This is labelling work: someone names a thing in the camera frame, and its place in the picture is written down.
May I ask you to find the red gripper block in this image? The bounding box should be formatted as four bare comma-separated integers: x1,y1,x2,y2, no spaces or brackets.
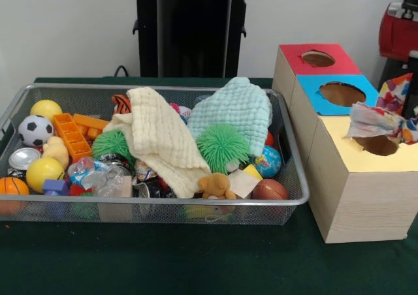
378,3,418,117

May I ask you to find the multicoloured heart print cloth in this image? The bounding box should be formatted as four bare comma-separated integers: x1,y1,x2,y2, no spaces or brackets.
346,72,418,145

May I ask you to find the mint green waffle cloth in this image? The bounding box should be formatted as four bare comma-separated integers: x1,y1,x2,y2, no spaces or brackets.
187,76,274,157

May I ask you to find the large green spiky ball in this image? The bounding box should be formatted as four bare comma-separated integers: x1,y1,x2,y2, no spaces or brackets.
195,122,251,174

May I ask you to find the cream waffle cloth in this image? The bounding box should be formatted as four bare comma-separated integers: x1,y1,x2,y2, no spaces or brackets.
104,86,212,199

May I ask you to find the wooden box with three holes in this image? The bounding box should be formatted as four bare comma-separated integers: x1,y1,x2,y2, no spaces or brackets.
272,42,418,244

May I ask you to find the black upright panel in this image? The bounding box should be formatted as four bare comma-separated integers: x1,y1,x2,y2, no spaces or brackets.
378,56,411,92

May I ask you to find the brown toy football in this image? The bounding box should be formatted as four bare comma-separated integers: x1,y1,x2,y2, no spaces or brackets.
251,178,290,200

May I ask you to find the dark green table cloth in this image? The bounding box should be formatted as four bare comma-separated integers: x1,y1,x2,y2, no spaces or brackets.
0,76,418,295

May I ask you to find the orange plastic toy block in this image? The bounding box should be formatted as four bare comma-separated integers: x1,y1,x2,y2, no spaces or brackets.
52,113,110,162

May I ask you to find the yellow ball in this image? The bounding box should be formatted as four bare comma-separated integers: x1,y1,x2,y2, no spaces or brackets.
25,157,65,194
30,99,63,121

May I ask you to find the black and white soccer ball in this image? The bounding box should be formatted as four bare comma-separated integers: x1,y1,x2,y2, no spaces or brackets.
18,114,54,148

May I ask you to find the orange ball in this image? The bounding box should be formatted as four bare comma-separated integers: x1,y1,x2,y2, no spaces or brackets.
0,176,31,196

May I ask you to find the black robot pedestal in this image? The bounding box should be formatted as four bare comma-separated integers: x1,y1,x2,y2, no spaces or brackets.
125,0,264,79

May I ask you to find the shallow wire mesh bin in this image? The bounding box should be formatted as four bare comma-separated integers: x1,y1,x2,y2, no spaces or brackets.
0,82,310,226

